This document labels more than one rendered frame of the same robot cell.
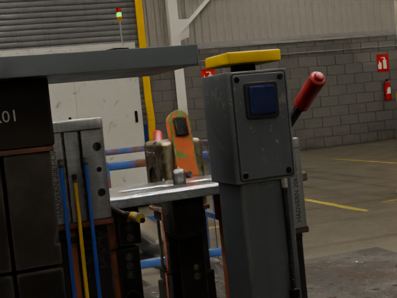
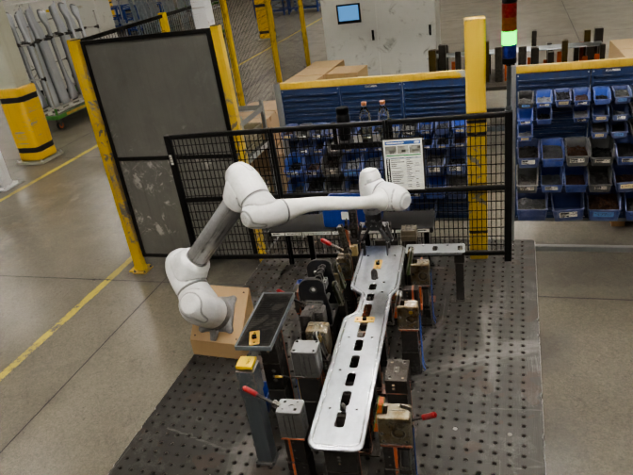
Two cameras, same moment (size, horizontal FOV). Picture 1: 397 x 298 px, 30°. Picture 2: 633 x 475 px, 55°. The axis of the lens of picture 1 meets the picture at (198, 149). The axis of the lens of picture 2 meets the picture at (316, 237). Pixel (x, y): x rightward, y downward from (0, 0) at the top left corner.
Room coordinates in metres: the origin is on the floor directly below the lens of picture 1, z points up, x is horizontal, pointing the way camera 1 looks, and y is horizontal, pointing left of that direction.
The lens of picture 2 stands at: (2.08, -1.25, 2.45)
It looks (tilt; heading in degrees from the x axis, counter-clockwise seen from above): 26 degrees down; 128
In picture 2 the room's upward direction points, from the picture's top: 8 degrees counter-clockwise
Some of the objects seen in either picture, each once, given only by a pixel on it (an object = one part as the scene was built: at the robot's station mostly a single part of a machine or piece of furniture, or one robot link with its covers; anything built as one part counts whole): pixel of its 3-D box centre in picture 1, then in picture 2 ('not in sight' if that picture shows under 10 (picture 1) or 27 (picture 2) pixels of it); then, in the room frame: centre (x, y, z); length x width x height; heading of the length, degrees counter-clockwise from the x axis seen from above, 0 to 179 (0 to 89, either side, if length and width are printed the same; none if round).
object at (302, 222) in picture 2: not in sight; (350, 223); (0.38, 1.29, 1.01); 0.90 x 0.22 x 0.03; 22
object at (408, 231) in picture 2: not in sight; (411, 257); (0.75, 1.26, 0.88); 0.08 x 0.08 x 0.36; 22
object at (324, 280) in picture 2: not in sight; (323, 317); (0.67, 0.54, 0.94); 0.18 x 0.13 x 0.49; 112
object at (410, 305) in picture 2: not in sight; (410, 336); (1.04, 0.65, 0.87); 0.12 x 0.09 x 0.35; 22
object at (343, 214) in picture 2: not in sight; (352, 210); (0.40, 1.29, 1.09); 0.30 x 0.17 x 0.13; 16
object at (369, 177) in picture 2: not in sight; (372, 185); (0.74, 0.96, 1.41); 0.13 x 0.11 x 0.16; 159
